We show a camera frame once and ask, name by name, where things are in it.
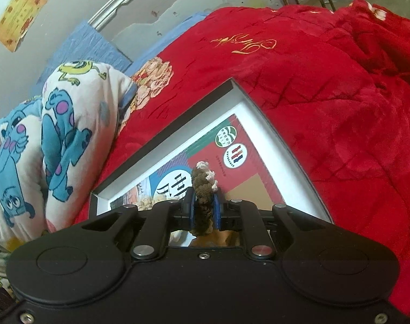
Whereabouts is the brown crochet scrunchie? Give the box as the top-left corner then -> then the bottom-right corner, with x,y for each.
191,161 -> 221,237

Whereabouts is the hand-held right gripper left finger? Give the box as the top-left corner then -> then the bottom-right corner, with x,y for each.
82,187 -> 196,260

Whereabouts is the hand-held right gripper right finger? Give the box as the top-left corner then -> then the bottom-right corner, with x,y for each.
214,191 -> 334,260

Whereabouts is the red plush blanket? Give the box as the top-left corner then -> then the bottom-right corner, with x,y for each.
73,0 -> 410,318

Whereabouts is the metal bed rail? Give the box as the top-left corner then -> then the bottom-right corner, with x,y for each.
90,0 -> 188,29

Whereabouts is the shallow black cardboard box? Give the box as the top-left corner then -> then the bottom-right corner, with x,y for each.
89,78 -> 334,230

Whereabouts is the yellow wall poster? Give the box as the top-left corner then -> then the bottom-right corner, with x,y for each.
0,0 -> 48,53

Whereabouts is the white cartoon monster blanket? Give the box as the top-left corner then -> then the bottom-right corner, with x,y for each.
0,60 -> 138,291

